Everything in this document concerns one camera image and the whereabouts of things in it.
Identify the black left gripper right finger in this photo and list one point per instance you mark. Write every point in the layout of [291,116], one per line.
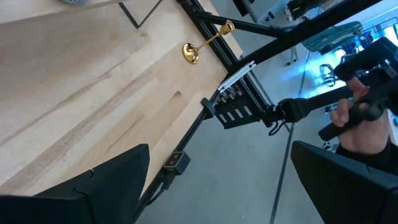
[348,193]

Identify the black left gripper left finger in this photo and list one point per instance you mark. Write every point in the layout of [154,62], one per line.
[102,199]

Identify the short gold candlestick holder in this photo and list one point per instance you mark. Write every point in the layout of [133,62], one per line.
[190,54]

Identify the person's forearm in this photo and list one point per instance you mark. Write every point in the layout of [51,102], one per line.
[384,161]

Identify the person's hand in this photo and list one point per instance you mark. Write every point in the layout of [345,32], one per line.
[367,140]

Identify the black connector box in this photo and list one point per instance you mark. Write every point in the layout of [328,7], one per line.
[245,115]

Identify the black table edge clamp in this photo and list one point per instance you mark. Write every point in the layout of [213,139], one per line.
[207,107]

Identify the black table-level camera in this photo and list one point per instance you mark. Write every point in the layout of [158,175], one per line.
[176,161]

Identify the silver metal bracket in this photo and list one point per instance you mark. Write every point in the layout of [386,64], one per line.
[236,76]

